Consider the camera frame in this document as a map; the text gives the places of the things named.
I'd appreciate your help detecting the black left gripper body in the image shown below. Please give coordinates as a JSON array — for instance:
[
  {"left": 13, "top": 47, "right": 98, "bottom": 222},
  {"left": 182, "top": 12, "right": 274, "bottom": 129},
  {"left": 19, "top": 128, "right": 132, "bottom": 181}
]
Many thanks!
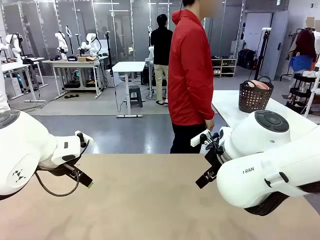
[{"left": 37, "top": 156, "right": 82, "bottom": 177}]

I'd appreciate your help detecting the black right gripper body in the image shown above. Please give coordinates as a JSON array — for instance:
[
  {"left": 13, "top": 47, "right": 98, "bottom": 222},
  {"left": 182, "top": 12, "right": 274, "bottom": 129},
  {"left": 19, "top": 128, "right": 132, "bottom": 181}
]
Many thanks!
[{"left": 204, "top": 146, "right": 225, "bottom": 174}]

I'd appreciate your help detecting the dark perforated plastic basket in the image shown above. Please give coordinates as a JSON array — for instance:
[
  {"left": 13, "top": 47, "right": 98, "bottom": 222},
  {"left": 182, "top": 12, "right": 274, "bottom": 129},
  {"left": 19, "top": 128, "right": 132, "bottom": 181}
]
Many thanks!
[{"left": 238, "top": 75, "right": 275, "bottom": 113}]

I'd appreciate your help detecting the pink herringbone towel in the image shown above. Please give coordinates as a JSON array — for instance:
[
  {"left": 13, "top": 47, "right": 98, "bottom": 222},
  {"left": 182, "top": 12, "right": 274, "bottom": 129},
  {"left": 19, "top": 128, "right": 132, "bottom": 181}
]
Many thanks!
[{"left": 249, "top": 79, "right": 271, "bottom": 91}]

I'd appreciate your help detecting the red-sleeved right forearm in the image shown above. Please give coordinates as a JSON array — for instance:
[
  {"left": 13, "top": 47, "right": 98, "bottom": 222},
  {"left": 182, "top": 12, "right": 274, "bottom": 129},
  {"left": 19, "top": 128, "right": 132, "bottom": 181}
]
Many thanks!
[{"left": 199, "top": 82, "right": 216, "bottom": 123}]

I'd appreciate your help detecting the large white table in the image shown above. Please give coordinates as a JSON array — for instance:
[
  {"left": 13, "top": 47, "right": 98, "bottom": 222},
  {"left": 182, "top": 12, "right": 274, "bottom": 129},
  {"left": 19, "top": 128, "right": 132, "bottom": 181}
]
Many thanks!
[{"left": 211, "top": 89, "right": 319, "bottom": 129}]

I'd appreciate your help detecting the person in red jacket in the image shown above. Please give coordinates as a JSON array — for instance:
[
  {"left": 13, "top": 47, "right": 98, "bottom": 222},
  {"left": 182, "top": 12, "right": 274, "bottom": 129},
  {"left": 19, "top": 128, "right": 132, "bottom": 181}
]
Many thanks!
[{"left": 166, "top": 0, "right": 216, "bottom": 155}]

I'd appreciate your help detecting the wooden shoe rack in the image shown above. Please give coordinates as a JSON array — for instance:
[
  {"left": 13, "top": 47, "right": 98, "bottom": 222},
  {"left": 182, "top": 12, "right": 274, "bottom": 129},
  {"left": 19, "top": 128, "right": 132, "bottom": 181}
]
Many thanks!
[{"left": 211, "top": 57, "right": 238, "bottom": 78}]

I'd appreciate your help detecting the grey plastic stool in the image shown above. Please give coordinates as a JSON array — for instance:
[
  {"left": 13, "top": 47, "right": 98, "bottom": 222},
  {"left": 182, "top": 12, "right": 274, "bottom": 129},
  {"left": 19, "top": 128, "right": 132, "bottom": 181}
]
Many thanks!
[{"left": 128, "top": 85, "right": 146, "bottom": 108}]

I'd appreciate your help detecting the black bag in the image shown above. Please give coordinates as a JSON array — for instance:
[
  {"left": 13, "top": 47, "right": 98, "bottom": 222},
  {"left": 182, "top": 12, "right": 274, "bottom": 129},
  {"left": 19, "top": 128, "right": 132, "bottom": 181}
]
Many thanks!
[{"left": 236, "top": 48, "right": 256, "bottom": 70}]

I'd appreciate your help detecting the black trolley cart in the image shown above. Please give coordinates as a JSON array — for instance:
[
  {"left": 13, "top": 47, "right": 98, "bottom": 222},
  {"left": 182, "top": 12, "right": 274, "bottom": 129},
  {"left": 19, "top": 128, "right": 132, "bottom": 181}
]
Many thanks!
[{"left": 286, "top": 72, "right": 320, "bottom": 112}]

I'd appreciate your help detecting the cardboard box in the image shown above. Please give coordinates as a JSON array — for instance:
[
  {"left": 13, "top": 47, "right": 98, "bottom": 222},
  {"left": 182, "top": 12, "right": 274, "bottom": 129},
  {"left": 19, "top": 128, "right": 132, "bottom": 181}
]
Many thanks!
[{"left": 76, "top": 55, "right": 98, "bottom": 63}]

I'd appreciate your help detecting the black tripod stand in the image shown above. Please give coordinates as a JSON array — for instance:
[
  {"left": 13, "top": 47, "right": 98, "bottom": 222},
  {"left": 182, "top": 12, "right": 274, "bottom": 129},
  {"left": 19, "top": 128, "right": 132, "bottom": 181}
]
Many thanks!
[{"left": 252, "top": 26, "right": 273, "bottom": 82}]

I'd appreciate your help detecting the small white standing desk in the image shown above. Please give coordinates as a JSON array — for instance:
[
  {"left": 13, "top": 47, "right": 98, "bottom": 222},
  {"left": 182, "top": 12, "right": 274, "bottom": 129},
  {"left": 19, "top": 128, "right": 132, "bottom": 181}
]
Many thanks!
[{"left": 111, "top": 61, "right": 147, "bottom": 119}]

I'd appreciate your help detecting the white metal rack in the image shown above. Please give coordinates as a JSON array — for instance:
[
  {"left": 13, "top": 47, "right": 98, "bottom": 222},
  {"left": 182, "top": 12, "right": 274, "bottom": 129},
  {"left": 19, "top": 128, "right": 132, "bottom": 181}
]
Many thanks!
[{"left": 303, "top": 74, "right": 320, "bottom": 118}]

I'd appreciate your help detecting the grey door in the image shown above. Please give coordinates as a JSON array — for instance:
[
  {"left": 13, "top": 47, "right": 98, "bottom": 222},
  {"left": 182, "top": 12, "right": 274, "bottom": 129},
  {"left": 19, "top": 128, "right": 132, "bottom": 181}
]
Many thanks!
[{"left": 259, "top": 11, "right": 289, "bottom": 81}]

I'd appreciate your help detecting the blue bag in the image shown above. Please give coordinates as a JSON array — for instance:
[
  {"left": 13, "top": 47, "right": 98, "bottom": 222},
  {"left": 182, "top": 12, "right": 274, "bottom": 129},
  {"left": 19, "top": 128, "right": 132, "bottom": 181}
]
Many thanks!
[{"left": 288, "top": 54, "right": 314, "bottom": 73}]

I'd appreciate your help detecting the person in black top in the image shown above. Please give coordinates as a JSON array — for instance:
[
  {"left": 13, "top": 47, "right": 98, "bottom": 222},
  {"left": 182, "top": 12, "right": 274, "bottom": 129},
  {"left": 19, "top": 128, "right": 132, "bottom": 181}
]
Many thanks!
[{"left": 150, "top": 13, "right": 174, "bottom": 106}]

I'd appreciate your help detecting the maroon hanging garment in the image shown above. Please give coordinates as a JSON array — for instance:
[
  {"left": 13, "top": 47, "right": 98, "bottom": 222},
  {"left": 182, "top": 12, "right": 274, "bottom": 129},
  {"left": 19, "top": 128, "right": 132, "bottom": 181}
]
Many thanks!
[{"left": 291, "top": 28, "right": 318, "bottom": 63}]

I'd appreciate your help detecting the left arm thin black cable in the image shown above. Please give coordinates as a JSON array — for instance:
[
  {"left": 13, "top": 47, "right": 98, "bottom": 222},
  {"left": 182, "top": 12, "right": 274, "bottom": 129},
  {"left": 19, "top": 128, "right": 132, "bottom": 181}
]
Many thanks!
[{"left": 34, "top": 170, "right": 81, "bottom": 198}]

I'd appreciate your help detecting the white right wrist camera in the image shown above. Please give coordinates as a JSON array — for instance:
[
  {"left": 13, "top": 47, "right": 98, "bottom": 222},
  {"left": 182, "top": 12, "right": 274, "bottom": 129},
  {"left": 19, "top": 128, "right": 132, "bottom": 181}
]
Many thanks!
[{"left": 190, "top": 129, "right": 210, "bottom": 148}]

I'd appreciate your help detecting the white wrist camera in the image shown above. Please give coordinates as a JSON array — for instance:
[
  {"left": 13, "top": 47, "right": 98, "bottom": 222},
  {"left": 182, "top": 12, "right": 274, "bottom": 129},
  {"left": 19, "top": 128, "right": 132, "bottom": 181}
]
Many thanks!
[
  {"left": 74, "top": 129, "right": 95, "bottom": 148},
  {"left": 190, "top": 129, "right": 210, "bottom": 148}
]

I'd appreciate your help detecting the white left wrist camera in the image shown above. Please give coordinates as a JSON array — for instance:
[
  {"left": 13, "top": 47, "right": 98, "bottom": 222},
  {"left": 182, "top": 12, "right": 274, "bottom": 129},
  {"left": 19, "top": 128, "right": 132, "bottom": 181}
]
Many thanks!
[{"left": 74, "top": 129, "right": 95, "bottom": 148}]

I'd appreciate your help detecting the right arm black hose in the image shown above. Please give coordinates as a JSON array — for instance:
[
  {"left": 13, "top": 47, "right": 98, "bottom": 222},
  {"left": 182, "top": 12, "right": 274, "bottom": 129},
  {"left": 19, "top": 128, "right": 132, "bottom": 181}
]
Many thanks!
[{"left": 243, "top": 181, "right": 320, "bottom": 217}]

